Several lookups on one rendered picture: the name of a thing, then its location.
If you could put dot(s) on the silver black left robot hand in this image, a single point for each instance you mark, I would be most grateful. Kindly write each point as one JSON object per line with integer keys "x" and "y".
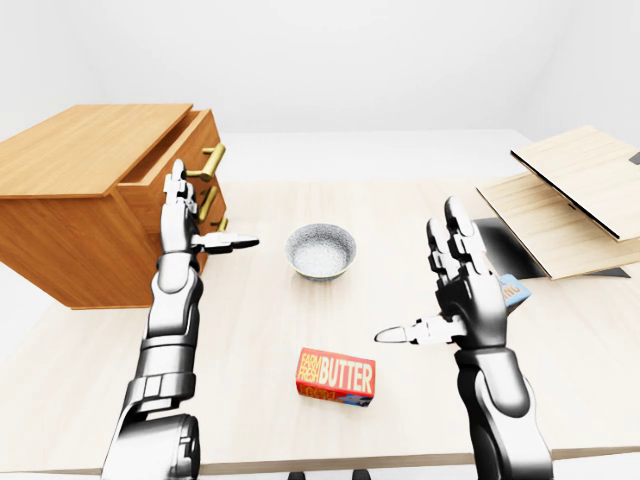
{"x": 176, "y": 227}

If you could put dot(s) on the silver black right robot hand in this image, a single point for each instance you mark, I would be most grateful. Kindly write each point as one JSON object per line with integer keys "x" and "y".
{"x": 472, "y": 305}

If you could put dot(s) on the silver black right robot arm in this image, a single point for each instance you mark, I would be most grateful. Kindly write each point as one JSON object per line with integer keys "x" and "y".
{"x": 505, "y": 415}

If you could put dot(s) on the open wooden drawer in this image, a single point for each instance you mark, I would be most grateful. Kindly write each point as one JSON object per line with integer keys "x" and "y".
{"x": 150, "y": 200}

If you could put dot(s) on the wooden cabinet with drawers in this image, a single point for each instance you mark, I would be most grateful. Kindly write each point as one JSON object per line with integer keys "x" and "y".
{"x": 65, "y": 165}

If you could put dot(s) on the blue printed food box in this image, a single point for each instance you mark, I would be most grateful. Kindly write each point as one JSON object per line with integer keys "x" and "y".
{"x": 517, "y": 292}

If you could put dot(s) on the pale wooden board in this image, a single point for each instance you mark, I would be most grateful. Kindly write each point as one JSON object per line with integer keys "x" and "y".
{"x": 560, "y": 240}
{"x": 580, "y": 170}

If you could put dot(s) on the red butter box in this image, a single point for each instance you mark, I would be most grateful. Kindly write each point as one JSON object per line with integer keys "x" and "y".
{"x": 345, "y": 377}

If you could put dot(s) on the patterned grey bowl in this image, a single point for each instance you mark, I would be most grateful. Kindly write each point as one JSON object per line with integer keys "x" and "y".
{"x": 320, "y": 255}

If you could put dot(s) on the small dark shape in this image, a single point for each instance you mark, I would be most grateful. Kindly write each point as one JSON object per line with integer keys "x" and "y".
{"x": 298, "y": 475}
{"x": 359, "y": 475}

